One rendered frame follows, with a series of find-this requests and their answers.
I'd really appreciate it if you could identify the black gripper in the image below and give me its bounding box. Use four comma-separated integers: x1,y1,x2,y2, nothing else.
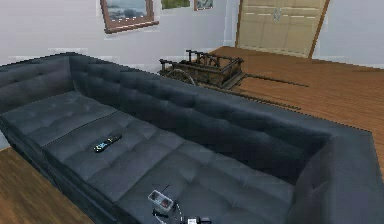
151,201,184,224

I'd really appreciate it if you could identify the beige double room door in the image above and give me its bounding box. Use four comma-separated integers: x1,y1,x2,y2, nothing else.
235,0,332,60

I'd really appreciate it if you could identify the small brown framed picture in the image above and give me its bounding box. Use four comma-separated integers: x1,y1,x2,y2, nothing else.
193,0,215,12

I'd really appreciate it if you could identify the dark grey tufted sofa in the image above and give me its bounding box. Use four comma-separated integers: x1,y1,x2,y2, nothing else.
0,52,384,224

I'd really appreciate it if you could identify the black remote control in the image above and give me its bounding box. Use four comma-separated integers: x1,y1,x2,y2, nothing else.
92,133,123,154

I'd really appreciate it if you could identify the large brown framed picture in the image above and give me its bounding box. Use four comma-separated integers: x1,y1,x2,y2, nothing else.
99,0,160,35

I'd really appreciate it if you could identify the green framed picture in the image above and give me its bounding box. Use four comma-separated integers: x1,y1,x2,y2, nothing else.
160,0,192,11

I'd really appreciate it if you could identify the dark wooden cart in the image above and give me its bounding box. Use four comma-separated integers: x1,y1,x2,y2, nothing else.
158,49,310,111

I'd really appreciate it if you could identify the grey game controller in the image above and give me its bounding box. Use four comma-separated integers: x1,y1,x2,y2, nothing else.
147,184,175,213

